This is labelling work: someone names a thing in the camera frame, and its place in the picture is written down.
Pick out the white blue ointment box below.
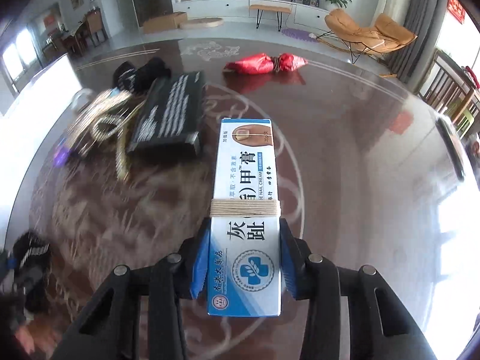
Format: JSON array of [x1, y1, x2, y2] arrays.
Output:
[[207, 118, 281, 318]]

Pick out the black fuzzy scrunchie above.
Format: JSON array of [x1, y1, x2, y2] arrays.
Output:
[[112, 57, 172, 94]]

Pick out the red packet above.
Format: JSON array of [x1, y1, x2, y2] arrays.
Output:
[[224, 53, 308, 75]]

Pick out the gold hair claw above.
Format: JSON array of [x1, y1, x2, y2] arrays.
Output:
[[89, 101, 146, 183]]

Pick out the black text-printed box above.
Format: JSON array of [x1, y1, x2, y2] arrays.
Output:
[[128, 71, 205, 158]]

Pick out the white board panel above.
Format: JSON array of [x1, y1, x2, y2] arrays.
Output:
[[0, 53, 85, 196]]

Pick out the rhinestone silver hair claw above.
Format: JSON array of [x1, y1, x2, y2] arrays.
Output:
[[63, 88, 133, 153]]

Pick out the wooden dining chair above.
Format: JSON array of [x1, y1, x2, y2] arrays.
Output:
[[418, 49, 479, 137]]

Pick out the orange lounge chair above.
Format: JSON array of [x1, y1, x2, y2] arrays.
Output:
[[309, 8, 417, 64]]

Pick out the purple floor mat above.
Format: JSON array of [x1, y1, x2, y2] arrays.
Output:
[[281, 28, 317, 42]]

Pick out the cardboard box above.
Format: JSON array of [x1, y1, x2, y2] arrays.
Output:
[[142, 12, 188, 34]]

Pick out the round wooden floor mat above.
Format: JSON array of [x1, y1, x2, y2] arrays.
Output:
[[179, 17, 224, 30]]

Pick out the white tv cabinet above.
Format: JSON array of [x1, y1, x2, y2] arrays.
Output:
[[173, 0, 328, 32]]

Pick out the wooden bench black legs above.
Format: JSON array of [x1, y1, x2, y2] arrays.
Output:
[[249, 4, 292, 32]]

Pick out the grey curtain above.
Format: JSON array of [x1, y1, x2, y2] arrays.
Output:
[[387, 0, 448, 91]]

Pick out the red wall poster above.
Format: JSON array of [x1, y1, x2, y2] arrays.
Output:
[[447, 0, 466, 24]]

